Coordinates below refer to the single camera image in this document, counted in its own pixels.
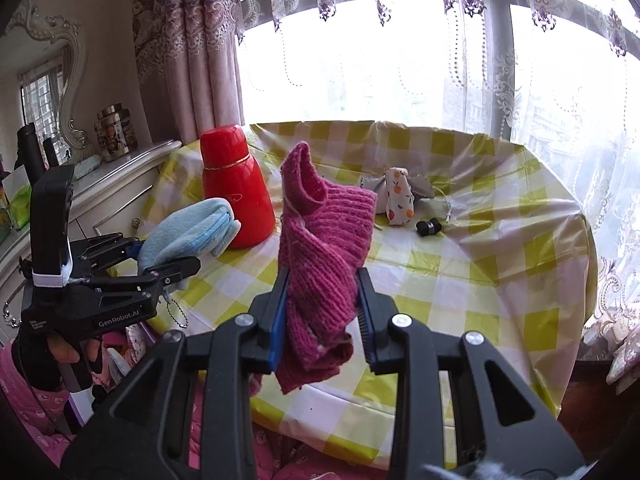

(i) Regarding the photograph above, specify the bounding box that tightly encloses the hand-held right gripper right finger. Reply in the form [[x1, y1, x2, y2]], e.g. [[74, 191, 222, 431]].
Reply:
[[356, 267, 586, 480]]

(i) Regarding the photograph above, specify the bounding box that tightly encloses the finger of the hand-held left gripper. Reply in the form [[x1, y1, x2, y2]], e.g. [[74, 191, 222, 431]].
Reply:
[[72, 232, 146, 271], [90, 255, 202, 301]]

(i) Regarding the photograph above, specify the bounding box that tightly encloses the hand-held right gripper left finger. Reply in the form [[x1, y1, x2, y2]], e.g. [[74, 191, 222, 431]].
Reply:
[[60, 266, 291, 480]]

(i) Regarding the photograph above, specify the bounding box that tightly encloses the light blue fluffy sock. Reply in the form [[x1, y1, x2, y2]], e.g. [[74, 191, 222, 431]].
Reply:
[[136, 197, 242, 273]]

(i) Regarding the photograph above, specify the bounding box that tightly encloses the magenta knitted sock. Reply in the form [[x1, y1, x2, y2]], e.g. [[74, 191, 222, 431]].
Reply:
[[276, 141, 378, 396]]

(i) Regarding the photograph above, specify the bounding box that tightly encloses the person's left hand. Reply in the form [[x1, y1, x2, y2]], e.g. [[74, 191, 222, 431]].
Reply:
[[12, 332, 106, 396]]

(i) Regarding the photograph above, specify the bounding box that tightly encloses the green white packet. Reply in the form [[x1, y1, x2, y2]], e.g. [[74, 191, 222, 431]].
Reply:
[[0, 170, 32, 231]]

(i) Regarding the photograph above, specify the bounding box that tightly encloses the white dresser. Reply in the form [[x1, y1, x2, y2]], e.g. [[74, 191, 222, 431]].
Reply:
[[0, 140, 183, 331]]

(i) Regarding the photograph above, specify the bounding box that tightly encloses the tall black bottle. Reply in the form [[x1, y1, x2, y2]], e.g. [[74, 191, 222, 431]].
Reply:
[[14, 122, 45, 191]]

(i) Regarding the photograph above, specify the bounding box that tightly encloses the red thermos bottle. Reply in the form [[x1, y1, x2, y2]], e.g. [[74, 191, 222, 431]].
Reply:
[[200, 125, 277, 250]]

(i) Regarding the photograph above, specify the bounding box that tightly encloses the glass jar with metal lid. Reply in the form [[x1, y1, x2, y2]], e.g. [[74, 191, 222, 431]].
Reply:
[[97, 104, 138, 157]]

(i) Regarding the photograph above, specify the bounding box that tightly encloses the white orange-print sock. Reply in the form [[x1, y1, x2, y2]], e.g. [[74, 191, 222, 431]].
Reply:
[[382, 166, 417, 226]]

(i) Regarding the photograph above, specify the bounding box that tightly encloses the ornate white mirror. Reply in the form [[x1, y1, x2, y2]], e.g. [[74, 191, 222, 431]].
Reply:
[[5, 0, 88, 166]]

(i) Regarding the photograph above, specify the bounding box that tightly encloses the person's pink printed clothing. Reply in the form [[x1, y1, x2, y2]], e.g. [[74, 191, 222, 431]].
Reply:
[[0, 337, 281, 480]]

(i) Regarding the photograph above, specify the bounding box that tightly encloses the mauve patterned curtain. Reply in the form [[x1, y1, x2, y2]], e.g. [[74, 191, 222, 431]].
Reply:
[[132, 0, 256, 146]]

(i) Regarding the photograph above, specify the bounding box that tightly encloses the white sheer lace curtain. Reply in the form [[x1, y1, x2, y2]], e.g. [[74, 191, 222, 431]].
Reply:
[[235, 0, 640, 361]]

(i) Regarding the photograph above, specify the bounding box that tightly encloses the thin white string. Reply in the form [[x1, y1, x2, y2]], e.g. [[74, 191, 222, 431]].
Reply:
[[432, 185, 457, 222]]

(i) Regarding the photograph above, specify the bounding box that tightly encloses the grey window frame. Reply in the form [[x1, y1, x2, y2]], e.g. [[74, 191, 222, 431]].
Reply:
[[250, 0, 640, 141]]

